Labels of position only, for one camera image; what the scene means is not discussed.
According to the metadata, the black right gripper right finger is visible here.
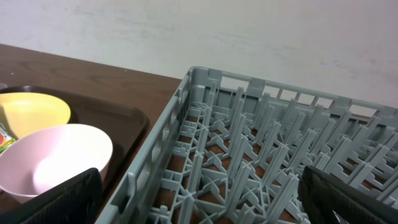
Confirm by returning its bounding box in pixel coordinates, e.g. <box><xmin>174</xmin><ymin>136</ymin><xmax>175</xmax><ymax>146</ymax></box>
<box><xmin>298</xmin><ymin>166</ymin><xmax>397</xmax><ymax>224</ymax></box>

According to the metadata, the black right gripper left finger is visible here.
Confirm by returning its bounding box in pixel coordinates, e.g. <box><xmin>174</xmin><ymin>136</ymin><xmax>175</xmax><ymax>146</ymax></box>
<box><xmin>1</xmin><ymin>168</ymin><xmax>103</xmax><ymax>224</ymax></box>

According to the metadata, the pink bowl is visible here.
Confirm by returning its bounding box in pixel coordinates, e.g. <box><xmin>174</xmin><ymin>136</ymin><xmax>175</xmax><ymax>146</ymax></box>
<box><xmin>1</xmin><ymin>124</ymin><xmax>113</xmax><ymax>203</ymax></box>

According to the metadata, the green snack wrapper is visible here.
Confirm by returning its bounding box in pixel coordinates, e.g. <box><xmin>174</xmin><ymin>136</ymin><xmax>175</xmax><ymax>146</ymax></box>
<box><xmin>0</xmin><ymin>124</ymin><xmax>16</xmax><ymax>153</ymax></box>

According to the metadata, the yellow plate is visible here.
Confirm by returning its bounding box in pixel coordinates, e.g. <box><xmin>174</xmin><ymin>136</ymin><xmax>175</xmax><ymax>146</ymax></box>
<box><xmin>1</xmin><ymin>92</ymin><xmax>72</xmax><ymax>139</ymax></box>

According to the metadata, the grey dishwasher rack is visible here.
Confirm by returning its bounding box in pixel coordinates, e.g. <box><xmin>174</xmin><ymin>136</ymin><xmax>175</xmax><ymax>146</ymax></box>
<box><xmin>97</xmin><ymin>67</ymin><xmax>397</xmax><ymax>223</ymax></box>

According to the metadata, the dark brown serving tray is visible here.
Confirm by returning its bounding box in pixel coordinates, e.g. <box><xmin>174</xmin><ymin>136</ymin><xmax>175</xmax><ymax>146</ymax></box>
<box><xmin>1</xmin><ymin>86</ymin><xmax>149</xmax><ymax>200</ymax></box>

